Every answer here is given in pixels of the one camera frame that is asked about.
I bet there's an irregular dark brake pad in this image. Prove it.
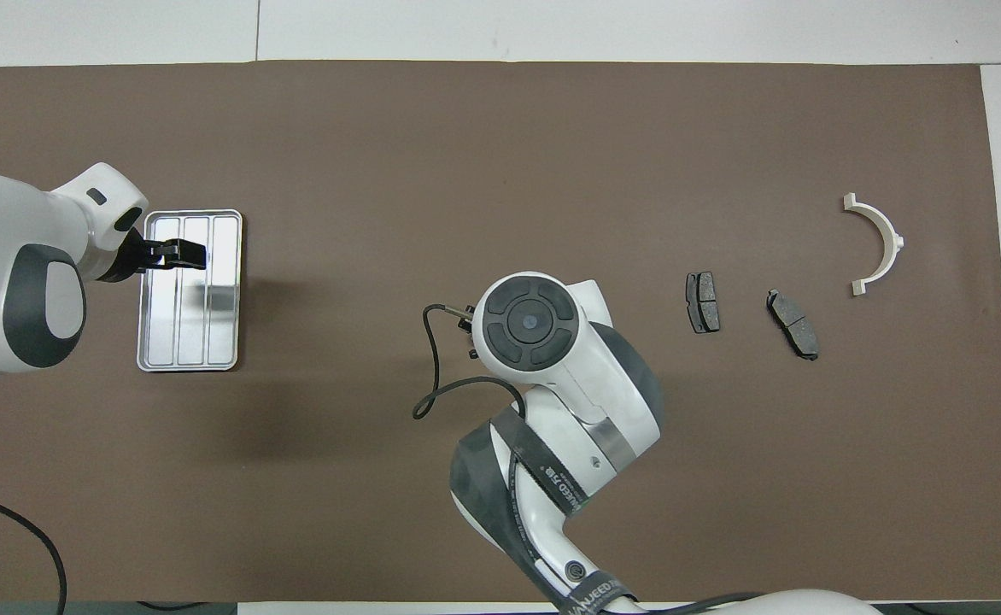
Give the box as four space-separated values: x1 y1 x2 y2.
765 289 820 361

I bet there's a silver metal tray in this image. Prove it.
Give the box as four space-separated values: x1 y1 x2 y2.
136 208 244 373

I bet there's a brown table mat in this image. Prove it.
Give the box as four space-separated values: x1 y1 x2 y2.
0 60 1001 604

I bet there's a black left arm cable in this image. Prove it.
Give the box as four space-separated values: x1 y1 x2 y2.
0 487 68 615

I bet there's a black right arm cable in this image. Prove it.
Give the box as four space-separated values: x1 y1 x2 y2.
413 303 527 421

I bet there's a white half-ring bracket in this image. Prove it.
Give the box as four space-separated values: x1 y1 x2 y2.
842 193 905 297

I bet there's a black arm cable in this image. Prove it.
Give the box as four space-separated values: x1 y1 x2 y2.
0 487 68 615
413 303 527 421

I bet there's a rectangular dark brake pad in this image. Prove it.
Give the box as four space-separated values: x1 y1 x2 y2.
685 272 722 335

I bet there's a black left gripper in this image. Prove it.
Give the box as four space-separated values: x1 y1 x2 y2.
99 229 208 283

